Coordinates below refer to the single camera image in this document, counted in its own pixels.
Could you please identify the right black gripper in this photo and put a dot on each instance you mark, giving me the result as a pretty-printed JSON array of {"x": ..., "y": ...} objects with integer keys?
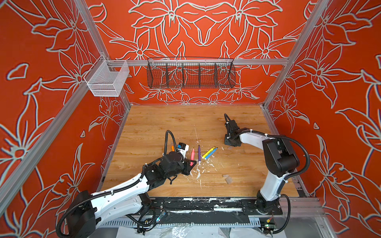
[{"x": 226, "y": 136}]

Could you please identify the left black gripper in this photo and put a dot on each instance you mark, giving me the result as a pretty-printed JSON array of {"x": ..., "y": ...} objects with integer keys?
[{"x": 187, "y": 167}]

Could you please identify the pink pen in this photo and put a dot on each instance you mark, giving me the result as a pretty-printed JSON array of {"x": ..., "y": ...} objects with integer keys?
[{"x": 192, "y": 157}]

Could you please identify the purple pen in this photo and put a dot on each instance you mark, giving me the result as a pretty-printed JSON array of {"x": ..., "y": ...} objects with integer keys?
[{"x": 199, "y": 154}]

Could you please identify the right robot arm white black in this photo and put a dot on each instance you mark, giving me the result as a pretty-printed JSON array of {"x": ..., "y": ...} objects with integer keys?
[{"x": 280, "y": 158}]

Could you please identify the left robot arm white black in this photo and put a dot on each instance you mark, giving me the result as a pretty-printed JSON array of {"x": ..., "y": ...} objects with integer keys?
[{"x": 90, "y": 211}]

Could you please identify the yellow pen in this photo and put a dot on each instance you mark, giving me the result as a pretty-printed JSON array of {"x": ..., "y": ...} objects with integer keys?
[{"x": 208, "y": 152}]

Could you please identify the blue pen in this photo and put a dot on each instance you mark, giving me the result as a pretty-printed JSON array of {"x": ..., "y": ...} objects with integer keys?
[{"x": 211, "y": 153}]

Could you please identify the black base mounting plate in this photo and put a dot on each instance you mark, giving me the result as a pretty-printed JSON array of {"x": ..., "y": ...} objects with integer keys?
[{"x": 244, "y": 205}]

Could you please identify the white cable duct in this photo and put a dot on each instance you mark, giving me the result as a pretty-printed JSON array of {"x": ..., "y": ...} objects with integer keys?
[{"x": 251, "y": 222}]

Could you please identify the black wire basket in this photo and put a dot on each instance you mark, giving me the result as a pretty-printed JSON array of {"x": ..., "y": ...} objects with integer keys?
[{"x": 190, "y": 73}]

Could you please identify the white wire basket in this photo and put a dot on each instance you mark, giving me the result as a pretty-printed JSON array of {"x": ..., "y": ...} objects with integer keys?
[{"x": 106, "y": 78}]

